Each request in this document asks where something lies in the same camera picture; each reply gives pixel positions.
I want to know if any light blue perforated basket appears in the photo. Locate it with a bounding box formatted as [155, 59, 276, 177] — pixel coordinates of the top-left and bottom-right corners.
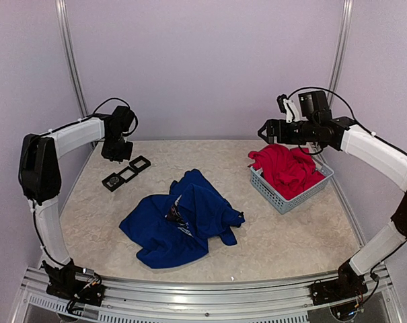
[250, 157, 334, 215]

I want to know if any aluminium corner post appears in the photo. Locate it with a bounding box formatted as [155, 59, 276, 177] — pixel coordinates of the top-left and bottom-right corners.
[328, 0, 354, 106]
[54, 0, 98, 149]

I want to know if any blue printed t-shirt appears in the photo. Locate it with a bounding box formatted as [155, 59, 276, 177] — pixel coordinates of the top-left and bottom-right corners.
[119, 169, 245, 269]

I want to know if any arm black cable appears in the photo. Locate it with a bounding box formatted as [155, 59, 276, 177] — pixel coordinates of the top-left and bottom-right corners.
[289, 86, 407, 159]
[31, 97, 139, 263]

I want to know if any right aluminium corner post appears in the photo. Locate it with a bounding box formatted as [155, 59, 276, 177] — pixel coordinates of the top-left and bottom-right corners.
[328, 0, 354, 106]

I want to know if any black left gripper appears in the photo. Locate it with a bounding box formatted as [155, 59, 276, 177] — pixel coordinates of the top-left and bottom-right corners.
[102, 132, 133, 162]

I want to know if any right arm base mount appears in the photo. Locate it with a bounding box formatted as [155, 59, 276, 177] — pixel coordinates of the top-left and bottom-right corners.
[309, 262, 368, 306]

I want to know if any red garment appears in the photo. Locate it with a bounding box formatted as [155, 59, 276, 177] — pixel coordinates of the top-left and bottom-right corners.
[248, 144, 325, 201]

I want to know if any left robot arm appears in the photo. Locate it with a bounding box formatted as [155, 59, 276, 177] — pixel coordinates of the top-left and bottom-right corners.
[18, 106, 139, 266]

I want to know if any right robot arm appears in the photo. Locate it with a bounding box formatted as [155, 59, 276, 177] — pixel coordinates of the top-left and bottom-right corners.
[258, 87, 407, 299]

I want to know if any aluminium front rail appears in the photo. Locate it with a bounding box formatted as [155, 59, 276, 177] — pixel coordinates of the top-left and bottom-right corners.
[11, 266, 403, 322]

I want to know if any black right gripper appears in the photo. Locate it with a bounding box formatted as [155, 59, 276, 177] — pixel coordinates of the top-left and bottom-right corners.
[258, 118, 318, 145]

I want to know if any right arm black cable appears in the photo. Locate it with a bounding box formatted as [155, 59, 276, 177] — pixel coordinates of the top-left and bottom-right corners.
[289, 86, 407, 159]

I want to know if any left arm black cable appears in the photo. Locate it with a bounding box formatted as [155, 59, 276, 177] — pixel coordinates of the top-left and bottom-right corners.
[31, 97, 139, 263]

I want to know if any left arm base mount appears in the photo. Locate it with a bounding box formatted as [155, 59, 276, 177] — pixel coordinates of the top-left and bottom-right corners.
[42, 259, 106, 307]

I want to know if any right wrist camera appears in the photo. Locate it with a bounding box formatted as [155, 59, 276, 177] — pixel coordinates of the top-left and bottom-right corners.
[276, 94, 300, 123]

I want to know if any left aluminium corner post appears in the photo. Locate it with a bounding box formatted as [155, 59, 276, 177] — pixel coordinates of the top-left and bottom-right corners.
[54, 0, 98, 149]

